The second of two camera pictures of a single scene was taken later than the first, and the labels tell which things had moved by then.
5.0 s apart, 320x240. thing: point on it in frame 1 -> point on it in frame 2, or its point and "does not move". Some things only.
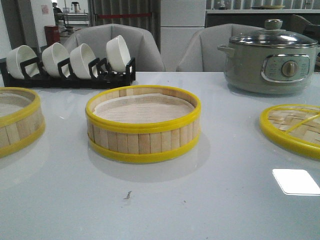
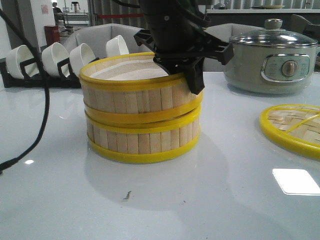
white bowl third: (80, 57) does not move
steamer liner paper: (10, 102) -> (127, 67)
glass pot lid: (273, 36) does not move
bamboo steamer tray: (22, 123) -> (131, 88)
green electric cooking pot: (268, 70) does not move
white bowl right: (117, 54) does not move
